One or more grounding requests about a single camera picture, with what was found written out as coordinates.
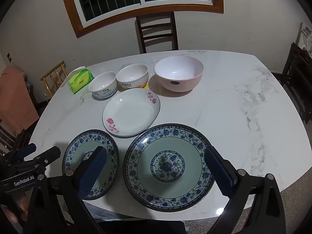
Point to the white bowl blue band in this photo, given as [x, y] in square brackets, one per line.
[103, 84]

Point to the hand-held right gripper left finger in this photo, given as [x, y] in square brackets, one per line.
[92, 173]

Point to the white pink-flower plate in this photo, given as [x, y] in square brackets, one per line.
[131, 112]

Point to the large pink bowl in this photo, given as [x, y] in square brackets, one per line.
[179, 70]

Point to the wall switch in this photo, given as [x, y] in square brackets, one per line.
[9, 57]

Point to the small blue floral plate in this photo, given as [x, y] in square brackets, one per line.
[80, 148]

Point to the white bowl orange band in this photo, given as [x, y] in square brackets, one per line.
[132, 75]

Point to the bamboo chair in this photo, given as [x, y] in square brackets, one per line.
[52, 74]

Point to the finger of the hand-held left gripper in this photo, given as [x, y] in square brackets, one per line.
[46, 157]
[24, 151]

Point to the wall calendar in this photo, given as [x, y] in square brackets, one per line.
[306, 39]

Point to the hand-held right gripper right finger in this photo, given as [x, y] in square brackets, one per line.
[220, 173]

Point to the large blue floral plate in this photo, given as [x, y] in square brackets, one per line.
[168, 165]

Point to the green tissue pack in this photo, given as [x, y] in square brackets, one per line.
[80, 80]

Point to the dark wooden chair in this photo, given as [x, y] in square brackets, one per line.
[156, 35]
[296, 78]
[9, 139]

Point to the yellow round warning sticker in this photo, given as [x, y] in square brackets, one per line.
[145, 86]

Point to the person's left hand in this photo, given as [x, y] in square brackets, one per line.
[23, 202]

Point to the pink cloth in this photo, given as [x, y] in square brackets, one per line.
[17, 97]

